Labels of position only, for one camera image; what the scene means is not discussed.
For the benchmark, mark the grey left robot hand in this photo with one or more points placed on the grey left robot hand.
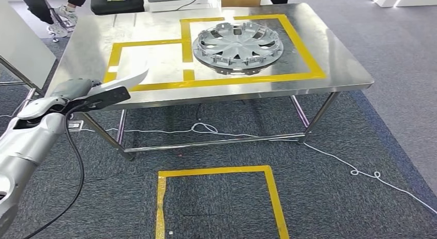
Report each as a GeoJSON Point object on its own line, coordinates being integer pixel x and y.
{"type": "Point", "coordinates": [73, 89]}

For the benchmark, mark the white curved plastic part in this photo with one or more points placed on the white curved plastic part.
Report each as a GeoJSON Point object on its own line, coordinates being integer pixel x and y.
{"type": "Point", "coordinates": [129, 79]}

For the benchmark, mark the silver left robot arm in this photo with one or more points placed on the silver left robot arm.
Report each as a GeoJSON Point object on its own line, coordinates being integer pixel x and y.
{"type": "Point", "coordinates": [27, 142]}

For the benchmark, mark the stainless steel workbench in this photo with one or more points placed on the stainless steel workbench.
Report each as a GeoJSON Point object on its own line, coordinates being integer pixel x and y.
{"type": "Point", "coordinates": [317, 118]}

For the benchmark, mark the white power strip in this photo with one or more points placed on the white power strip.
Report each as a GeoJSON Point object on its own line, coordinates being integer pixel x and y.
{"type": "Point", "coordinates": [75, 125]}

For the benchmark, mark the white side table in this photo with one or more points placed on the white side table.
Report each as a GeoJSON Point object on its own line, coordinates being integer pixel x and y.
{"type": "Point", "coordinates": [24, 49]}

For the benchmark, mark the black carry bag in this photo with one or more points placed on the black carry bag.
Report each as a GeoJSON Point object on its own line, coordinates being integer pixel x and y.
{"type": "Point", "coordinates": [116, 7]}

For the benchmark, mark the grey plastic wheel cover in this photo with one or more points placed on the grey plastic wheel cover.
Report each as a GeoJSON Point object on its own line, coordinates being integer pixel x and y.
{"type": "Point", "coordinates": [239, 46]}

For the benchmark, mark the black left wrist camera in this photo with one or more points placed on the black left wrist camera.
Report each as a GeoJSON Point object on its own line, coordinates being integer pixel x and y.
{"type": "Point", "coordinates": [109, 96]}

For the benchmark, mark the small yellow tape frame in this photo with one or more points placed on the small yellow tape frame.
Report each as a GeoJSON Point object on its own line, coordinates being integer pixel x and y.
{"type": "Point", "coordinates": [114, 56]}

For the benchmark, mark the large yellow tape frame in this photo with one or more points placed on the large yellow tape frame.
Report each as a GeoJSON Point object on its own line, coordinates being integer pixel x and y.
{"type": "Point", "coordinates": [307, 49]}

